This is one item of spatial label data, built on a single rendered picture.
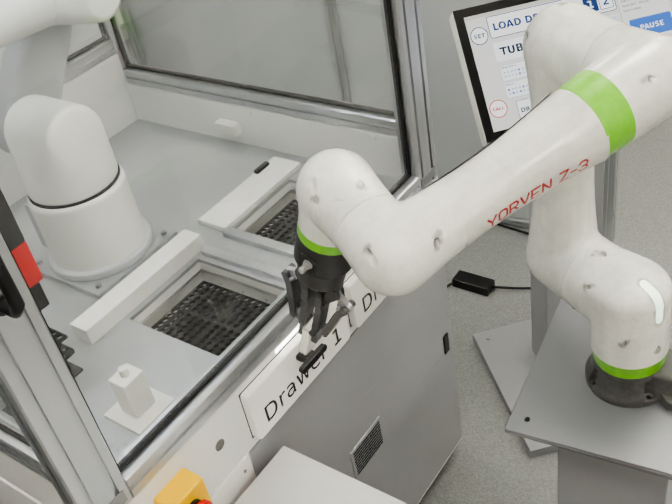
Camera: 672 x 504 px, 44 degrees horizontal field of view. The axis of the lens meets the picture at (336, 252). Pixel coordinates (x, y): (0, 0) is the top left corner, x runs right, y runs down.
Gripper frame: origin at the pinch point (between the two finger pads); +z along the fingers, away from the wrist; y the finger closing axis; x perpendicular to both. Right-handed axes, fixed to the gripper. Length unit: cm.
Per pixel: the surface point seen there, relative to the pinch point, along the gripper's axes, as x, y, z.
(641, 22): 109, 13, -15
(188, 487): -28.9, -1.2, 10.3
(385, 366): 29.0, 5.1, 38.7
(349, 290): 20.3, -3.6, 10.3
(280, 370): -2.3, -3.2, 10.8
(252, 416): -11.2, -2.3, 13.7
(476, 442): 63, 28, 97
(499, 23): 90, -13, -12
